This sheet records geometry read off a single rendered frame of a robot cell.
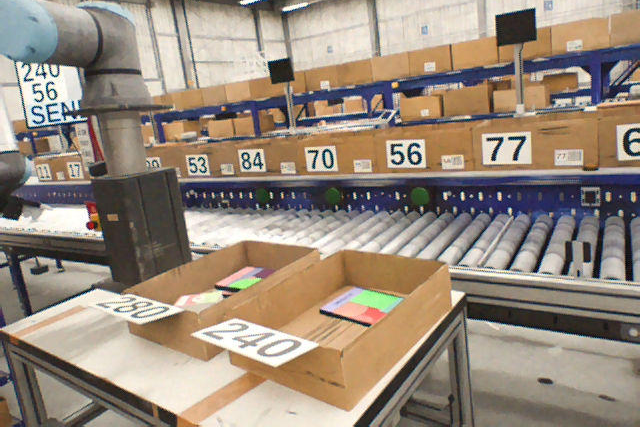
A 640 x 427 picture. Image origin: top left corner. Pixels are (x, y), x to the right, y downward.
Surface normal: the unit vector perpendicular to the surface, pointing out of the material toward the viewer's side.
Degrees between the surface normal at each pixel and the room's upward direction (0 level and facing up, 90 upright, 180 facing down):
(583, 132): 90
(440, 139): 90
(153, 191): 90
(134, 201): 90
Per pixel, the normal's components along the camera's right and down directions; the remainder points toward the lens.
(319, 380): -0.61, 0.23
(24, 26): -0.35, 0.18
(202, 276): 0.79, -0.01
